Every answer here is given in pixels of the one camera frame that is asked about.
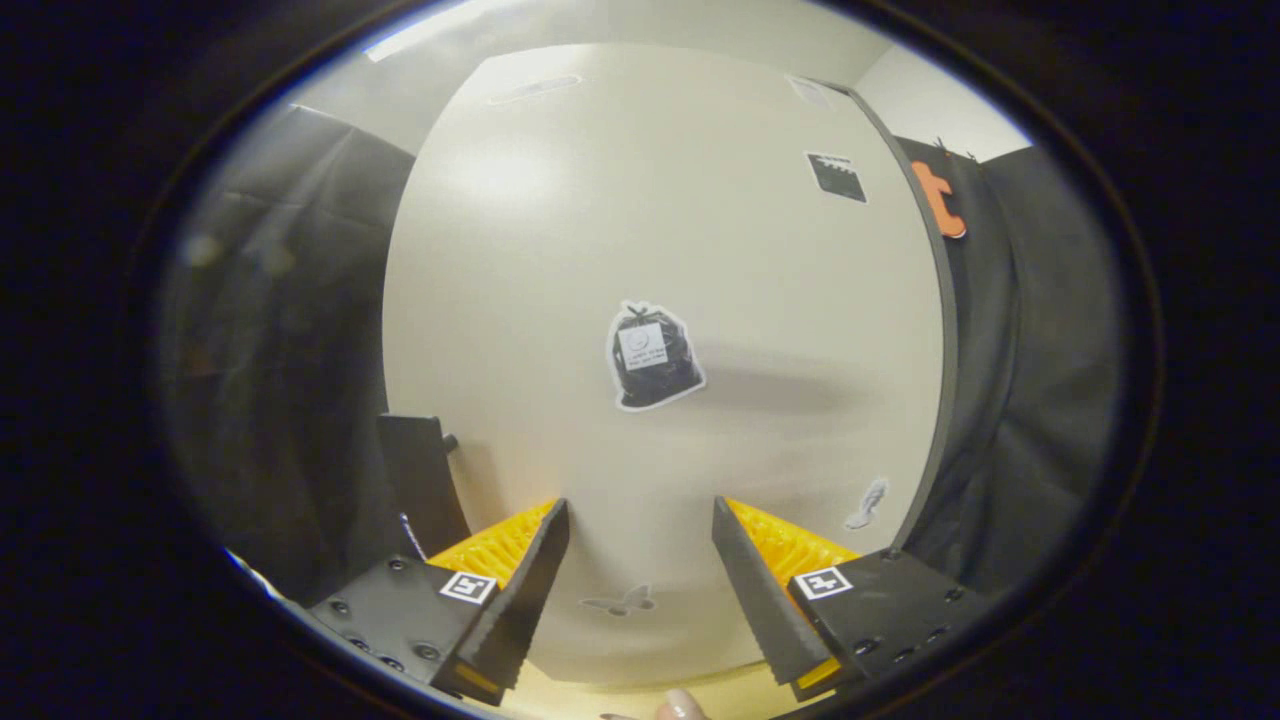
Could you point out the ceiling light strip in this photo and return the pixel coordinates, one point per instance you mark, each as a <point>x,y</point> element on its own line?
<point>400,42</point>

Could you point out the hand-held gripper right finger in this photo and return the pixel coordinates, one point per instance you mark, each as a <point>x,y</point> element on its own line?
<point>755,590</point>

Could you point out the grey shoe cabinet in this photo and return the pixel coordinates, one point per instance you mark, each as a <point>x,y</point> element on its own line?
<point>950,320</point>

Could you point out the cream shoe cabinet door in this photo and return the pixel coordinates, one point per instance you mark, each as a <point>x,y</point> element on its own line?
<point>600,200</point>

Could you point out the black backdrop cloth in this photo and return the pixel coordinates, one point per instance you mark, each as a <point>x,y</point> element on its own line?
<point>1050,350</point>

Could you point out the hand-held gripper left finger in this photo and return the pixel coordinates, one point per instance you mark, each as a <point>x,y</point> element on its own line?
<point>530,590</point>

